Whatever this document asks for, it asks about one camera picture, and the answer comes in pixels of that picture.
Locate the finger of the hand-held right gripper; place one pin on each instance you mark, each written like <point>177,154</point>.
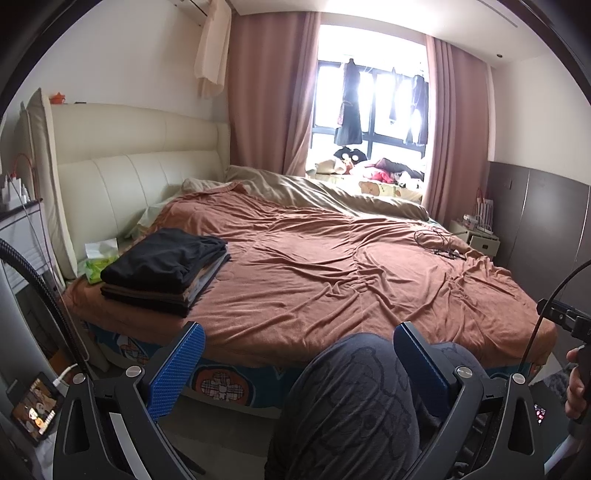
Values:
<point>556,314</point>

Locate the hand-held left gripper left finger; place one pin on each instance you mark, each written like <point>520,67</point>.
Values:
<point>178,369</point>

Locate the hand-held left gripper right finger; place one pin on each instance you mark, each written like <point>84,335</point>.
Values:
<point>422,369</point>

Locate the black sweatshirt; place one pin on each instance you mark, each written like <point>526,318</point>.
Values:
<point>166,254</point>

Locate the stack of folded clothes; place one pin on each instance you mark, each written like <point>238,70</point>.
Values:
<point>152,302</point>

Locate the pile of clothes and toys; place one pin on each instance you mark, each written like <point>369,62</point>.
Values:
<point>383,171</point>

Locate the person's right hand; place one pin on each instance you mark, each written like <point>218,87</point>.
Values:
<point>577,392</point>

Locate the person's right leg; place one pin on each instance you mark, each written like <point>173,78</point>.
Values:
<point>461,360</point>

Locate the person's leg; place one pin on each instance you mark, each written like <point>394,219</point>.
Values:
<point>461,360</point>
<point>351,406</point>

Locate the blue cartoon printed bed sheet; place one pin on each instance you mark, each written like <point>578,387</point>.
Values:
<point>221,385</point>

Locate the grey fluffy rug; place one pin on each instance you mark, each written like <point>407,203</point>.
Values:
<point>554,376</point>

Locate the person's left leg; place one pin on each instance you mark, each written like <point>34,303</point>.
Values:
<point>351,406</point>

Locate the black smartphone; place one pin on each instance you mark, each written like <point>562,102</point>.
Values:
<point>539,412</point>

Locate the dark grey wardrobe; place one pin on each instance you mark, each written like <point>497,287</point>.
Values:
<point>545,221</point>

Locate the white bedside table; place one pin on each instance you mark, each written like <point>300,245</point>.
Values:
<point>485,240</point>

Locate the white desktop rack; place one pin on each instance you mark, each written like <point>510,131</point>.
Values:
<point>483,210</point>

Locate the green tissue pack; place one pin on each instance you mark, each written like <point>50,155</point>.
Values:
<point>94,270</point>

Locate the brown bed cover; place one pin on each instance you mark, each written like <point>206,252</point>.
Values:
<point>323,277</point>

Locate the black tablet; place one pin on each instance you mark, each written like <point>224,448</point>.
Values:
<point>37,408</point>

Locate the yellow bear printed cushion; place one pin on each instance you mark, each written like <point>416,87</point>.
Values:
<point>383,189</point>

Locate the cream padded headboard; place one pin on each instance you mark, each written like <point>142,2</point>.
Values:
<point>138,184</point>

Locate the pink curtain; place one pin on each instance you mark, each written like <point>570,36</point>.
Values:
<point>457,138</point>
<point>272,92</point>

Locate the grey bedside cabinet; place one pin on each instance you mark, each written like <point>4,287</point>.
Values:
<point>23,240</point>

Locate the beige duvet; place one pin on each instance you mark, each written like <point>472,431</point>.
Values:
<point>300,189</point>

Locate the black and white plush toy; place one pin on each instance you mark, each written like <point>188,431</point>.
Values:
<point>349,155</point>

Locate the white chargers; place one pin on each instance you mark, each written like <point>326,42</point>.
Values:
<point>11,189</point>

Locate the dark hanging garment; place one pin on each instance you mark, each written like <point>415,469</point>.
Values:
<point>418,110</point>
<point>348,115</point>

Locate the black framed window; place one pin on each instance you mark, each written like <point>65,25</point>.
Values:
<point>371,115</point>

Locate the small orange object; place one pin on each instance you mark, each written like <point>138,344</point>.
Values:
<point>58,98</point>

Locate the beige hanging cloth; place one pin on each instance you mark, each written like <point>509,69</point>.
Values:
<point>212,50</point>

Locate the white air conditioner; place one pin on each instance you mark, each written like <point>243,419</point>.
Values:
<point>194,4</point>

